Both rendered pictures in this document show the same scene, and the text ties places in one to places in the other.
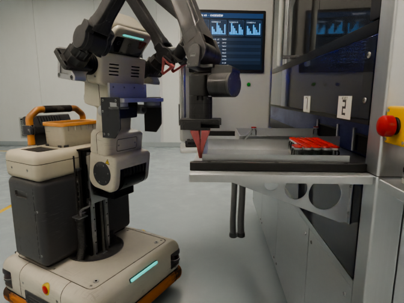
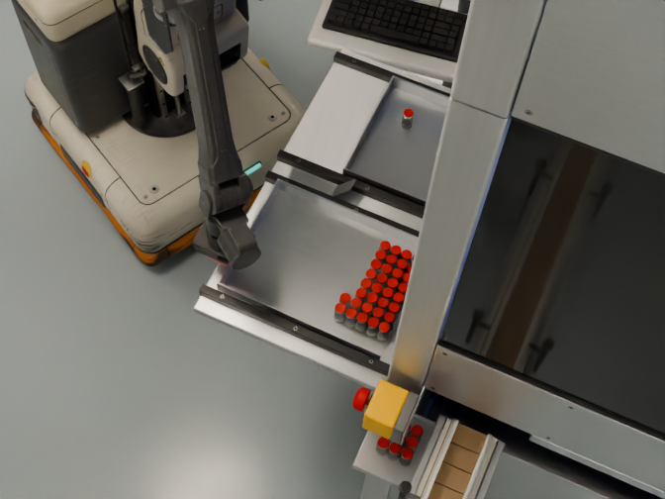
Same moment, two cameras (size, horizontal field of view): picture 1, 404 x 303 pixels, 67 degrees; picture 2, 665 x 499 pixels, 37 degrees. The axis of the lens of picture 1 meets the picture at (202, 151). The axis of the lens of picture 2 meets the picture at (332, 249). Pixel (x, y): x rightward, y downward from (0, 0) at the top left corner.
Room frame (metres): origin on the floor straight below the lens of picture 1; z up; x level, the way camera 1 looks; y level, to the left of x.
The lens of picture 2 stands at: (0.00, -0.46, 2.62)
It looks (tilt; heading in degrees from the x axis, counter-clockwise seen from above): 62 degrees down; 18
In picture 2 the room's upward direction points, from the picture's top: 4 degrees clockwise
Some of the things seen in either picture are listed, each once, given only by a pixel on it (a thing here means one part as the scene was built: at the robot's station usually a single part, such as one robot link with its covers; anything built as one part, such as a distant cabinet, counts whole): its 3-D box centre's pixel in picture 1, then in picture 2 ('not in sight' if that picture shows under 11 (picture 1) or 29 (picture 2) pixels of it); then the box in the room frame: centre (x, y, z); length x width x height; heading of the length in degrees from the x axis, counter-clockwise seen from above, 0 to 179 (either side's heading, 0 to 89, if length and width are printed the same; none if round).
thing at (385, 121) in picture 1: (389, 125); (364, 400); (0.56, -0.35, 0.99); 0.04 x 0.04 x 0.04; 87
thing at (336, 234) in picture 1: (277, 153); not in sight; (1.67, -0.42, 0.73); 1.98 x 0.01 x 0.25; 177
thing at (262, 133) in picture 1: (281, 136); (443, 154); (1.16, -0.30, 0.90); 0.34 x 0.26 x 0.04; 87
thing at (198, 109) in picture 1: (200, 110); (223, 234); (0.76, 0.00, 1.01); 0.10 x 0.07 x 0.07; 87
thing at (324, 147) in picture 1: (315, 149); (389, 292); (0.81, -0.31, 0.90); 0.18 x 0.02 x 0.05; 177
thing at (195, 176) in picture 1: (270, 150); (379, 213); (0.99, -0.23, 0.87); 0.70 x 0.48 x 0.02; 177
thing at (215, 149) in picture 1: (266, 151); (327, 267); (0.82, -0.18, 0.90); 0.34 x 0.26 x 0.04; 87
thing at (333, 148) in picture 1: (323, 149); (400, 297); (0.81, -0.33, 0.90); 0.18 x 0.02 x 0.05; 177
